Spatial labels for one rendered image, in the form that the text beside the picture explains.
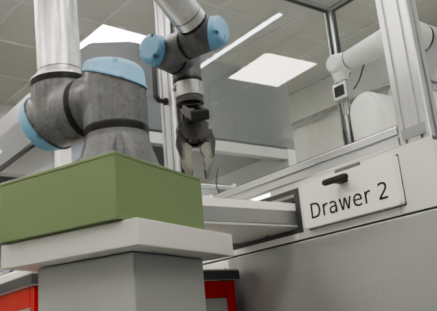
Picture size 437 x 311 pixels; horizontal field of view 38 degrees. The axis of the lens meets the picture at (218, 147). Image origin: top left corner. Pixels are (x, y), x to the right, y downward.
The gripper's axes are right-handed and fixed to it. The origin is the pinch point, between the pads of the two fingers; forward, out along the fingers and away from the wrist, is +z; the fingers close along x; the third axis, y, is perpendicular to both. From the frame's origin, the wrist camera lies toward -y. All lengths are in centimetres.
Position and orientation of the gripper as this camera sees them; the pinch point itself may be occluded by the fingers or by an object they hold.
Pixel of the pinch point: (198, 173)
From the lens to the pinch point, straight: 157.8
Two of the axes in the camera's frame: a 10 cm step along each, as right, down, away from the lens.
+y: -2.0, 2.8, 9.4
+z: 1.1, 9.6, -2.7
